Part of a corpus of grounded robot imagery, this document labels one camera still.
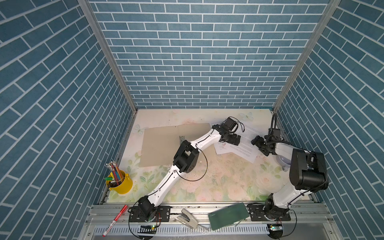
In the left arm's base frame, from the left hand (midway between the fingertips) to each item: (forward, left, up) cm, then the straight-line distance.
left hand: (234, 140), depth 100 cm
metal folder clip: (+3, +36, -2) cm, 36 cm away
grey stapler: (-44, +31, 0) cm, 54 cm away
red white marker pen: (-44, +66, -2) cm, 79 cm away
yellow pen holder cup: (-29, +64, +7) cm, 71 cm away
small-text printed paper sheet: (-4, +7, -2) cm, 8 cm away
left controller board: (-48, +50, -6) cm, 70 cm away
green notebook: (-43, +11, -1) cm, 45 cm away
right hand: (-2, -13, +1) cm, 13 cm away
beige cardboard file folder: (+1, +53, -7) cm, 53 cm away
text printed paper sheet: (-5, -7, -3) cm, 10 cm away
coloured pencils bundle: (-25, +67, +9) cm, 72 cm away
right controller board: (-49, -13, -7) cm, 51 cm away
